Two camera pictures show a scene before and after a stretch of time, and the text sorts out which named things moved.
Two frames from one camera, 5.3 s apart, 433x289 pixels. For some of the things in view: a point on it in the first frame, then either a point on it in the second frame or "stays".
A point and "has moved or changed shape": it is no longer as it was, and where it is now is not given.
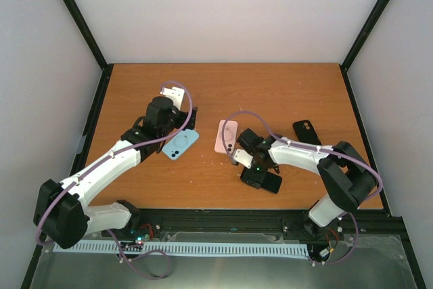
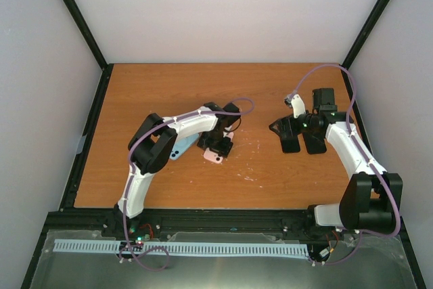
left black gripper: (191, 124) -> (222, 149)
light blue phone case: (178, 145) stays
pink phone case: (231, 128) has moved or changed shape
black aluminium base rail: (287, 225) stays
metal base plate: (377, 261) stays
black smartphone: (272, 183) has moved or changed shape
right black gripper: (257, 176) -> (282, 123)
